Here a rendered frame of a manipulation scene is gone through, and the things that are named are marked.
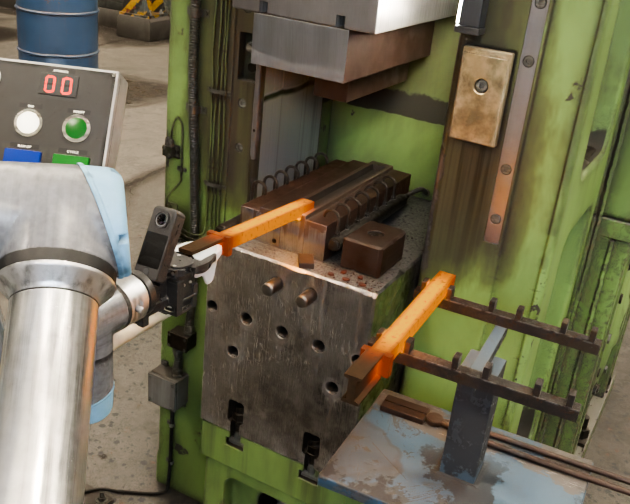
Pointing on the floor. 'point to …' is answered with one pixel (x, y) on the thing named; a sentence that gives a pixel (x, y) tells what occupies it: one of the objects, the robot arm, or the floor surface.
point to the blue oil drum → (58, 32)
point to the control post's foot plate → (98, 498)
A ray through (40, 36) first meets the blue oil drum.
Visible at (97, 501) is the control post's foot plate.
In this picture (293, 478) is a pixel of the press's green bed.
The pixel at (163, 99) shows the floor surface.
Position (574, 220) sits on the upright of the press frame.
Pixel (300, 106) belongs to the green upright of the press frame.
